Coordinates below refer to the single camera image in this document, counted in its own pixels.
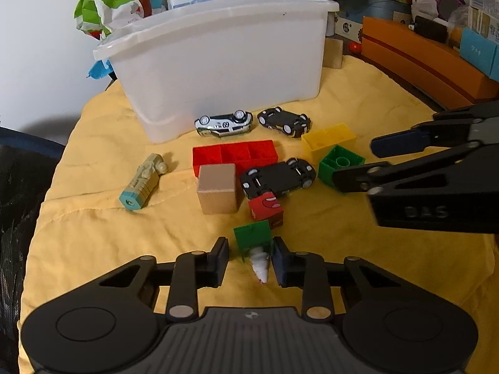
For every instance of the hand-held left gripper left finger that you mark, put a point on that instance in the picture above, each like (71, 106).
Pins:
(219, 261)

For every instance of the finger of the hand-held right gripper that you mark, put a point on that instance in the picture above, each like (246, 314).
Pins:
(397, 142)
(364, 179)

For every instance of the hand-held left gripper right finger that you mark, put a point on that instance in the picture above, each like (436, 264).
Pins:
(281, 265)

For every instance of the white cone toy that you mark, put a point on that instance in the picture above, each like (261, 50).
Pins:
(260, 263)

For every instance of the small green building block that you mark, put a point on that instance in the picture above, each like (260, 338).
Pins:
(251, 235)

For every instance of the white plastic container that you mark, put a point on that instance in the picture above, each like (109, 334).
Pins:
(218, 66)

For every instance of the green building block with stud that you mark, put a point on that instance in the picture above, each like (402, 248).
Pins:
(338, 163)

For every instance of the yellow building block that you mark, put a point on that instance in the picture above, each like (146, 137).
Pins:
(327, 136)

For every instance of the red cube with face print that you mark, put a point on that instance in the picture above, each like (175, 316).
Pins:
(265, 211)

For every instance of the large wooden cube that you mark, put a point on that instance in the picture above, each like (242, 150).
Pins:
(216, 191)

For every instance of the orange box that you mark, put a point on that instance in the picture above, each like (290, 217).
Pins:
(421, 62)

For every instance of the black toy car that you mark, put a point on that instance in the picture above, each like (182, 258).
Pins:
(273, 179)
(282, 120)

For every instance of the small red ball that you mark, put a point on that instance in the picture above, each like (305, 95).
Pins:
(354, 48)

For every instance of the yellow blanket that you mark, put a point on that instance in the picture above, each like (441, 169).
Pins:
(117, 241)

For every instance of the long red building block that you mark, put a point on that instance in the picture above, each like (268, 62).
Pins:
(234, 152)

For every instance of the tan toy with teal end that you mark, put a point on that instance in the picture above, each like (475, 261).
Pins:
(142, 181)

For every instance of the small wooden block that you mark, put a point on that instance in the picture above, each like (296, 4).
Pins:
(331, 52)

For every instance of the light blue box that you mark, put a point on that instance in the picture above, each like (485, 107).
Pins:
(477, 50)

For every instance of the silver toy car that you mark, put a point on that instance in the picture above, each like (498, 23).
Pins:
(223, 124)

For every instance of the dark blue tin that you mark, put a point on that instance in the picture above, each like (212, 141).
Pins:
(370, 6)

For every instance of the dark cloth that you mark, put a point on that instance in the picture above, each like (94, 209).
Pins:
(19, 202)

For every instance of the blue plastic piece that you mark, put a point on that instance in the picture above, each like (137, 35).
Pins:
(99, 71)

